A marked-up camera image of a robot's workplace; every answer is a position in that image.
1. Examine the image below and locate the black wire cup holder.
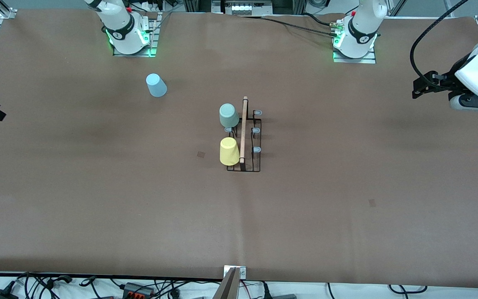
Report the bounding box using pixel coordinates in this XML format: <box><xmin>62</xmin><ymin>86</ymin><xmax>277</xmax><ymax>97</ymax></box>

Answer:
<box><xmin>224</xmin><ymin>96</ymin><xmax>263</xmax><ymax>173</ymax></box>

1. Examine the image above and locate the pale green plastic cup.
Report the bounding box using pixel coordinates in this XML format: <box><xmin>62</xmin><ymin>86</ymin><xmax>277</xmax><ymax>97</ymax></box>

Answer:
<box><xmin>219</xmin><ymin>103</ymin><xmax>240</xmax><ymax>128</ymax></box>

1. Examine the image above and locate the yellow plastic cup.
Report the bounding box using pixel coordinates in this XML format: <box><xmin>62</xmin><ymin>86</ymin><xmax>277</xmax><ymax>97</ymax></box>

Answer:
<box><xmin>219</xmin><ymin>137</ymin><xmax>240</xmax><ymax>166</ymax></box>

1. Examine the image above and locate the light blue plastic cup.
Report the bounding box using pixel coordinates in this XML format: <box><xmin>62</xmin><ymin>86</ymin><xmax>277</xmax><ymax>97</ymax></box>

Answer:
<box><xmin>146</xmin><ymin>74</ymin><xmax>168</xmax><ymax>98</ymax></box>

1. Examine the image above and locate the white power strip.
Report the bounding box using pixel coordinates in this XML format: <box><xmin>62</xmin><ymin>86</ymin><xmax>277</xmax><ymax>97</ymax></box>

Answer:
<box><xmin>129</xmin><ymin>0</ymin><xmax>163</xmax><ymax>12</ymax></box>

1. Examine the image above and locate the black orange connector box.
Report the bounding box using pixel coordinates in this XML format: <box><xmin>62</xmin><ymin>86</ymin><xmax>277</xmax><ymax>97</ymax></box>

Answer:
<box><xmin>123</xmin><ymin>282</ymin><xmax>155</xmax><ymax>298</ymax></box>

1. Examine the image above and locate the brown paper table cover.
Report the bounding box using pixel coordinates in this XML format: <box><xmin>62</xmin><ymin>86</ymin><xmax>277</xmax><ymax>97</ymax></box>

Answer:
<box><xmin>0</xmin><ymin>8</ymin><xmax>478</xmax><ymax>289</ymax></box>

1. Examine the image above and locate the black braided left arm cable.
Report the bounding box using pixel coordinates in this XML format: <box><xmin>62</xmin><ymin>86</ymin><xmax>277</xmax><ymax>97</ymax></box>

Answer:
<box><xmin>410</xmin><ymin>0</ymin><xmax>470</xmax><ymax>83</ymax></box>

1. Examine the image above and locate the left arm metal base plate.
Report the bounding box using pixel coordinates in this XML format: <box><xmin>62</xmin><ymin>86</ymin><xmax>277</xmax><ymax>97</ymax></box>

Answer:
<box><xmin>332</xmin><ymin>45</ymin><xmax>376</xmax><ymax>64</ymax></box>

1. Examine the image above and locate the black base power cable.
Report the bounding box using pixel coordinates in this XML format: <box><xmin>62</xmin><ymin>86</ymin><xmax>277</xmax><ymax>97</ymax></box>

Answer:
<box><xmin>260</xmin><ymin>13</ymin><xmax>340</xmax><ymax>39</ymax></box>

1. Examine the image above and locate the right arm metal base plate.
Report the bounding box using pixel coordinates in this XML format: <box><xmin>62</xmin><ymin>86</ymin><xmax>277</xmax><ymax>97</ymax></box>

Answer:
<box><xmin>112</xmin><ymin>12</ymin><xmax>159</xmax><ymax>57</ymax></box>

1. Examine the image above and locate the black looped floor cable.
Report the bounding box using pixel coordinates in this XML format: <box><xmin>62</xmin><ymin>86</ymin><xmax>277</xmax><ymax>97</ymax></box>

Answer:
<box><xmin>388</xmin><ymin>284</ymin><xmax>429</xmax><ymax>294</ymax></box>

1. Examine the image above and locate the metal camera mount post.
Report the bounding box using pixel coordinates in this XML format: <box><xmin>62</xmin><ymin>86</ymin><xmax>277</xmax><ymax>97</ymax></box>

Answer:
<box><xmin>213</xmin><ymin>266</ymin><xmax>247</xmax><ymax>299</ymax></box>

